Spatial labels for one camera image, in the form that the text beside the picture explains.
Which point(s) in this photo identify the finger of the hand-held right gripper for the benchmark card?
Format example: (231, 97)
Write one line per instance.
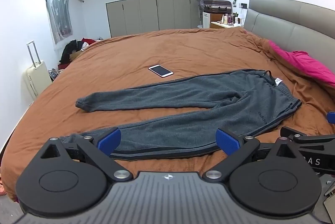
(308, 138)
(331, 118)

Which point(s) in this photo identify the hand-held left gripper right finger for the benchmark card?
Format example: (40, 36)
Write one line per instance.
(226, 141)

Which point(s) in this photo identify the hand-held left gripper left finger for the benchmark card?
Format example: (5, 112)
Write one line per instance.
(110, 139)

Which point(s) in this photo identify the grey pants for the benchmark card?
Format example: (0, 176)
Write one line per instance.
(183, 98)

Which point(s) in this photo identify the magenta blanket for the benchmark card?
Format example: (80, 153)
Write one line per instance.
(306, 64)

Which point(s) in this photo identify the white smartphone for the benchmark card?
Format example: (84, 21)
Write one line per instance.
(161, 71)

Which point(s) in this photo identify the cardboard box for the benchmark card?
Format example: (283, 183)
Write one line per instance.
(74, 55)

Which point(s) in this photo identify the cream suitcase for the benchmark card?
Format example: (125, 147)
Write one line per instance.
(36, 77)

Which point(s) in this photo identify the black jacket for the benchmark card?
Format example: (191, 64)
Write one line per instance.
(69, 48)

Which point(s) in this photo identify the red cloth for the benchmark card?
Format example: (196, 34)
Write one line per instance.
(88, 41)

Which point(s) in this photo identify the brown bed blanket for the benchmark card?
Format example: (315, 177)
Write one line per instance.
(157, 48)

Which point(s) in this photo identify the grey padded headboard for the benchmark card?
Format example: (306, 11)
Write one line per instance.
(288, 20)

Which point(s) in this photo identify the wooden desk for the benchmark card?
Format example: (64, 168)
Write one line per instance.
(218, 24)

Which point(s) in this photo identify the white cabinet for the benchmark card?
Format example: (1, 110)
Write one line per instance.
(206, 20)

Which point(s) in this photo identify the row of cosmetic bottles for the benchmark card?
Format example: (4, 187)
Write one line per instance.
(230, 18)

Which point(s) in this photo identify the grey wardrobe doors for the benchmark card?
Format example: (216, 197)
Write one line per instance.
(146, 14)

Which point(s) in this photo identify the sheer printed curtain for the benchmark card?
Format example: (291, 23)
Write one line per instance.
(59, 17)

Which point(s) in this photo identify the dark hard-shell suitcase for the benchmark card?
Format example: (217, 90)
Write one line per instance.
(216, 6)

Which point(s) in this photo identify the wall outlet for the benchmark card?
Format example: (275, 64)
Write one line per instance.
(243, 5)

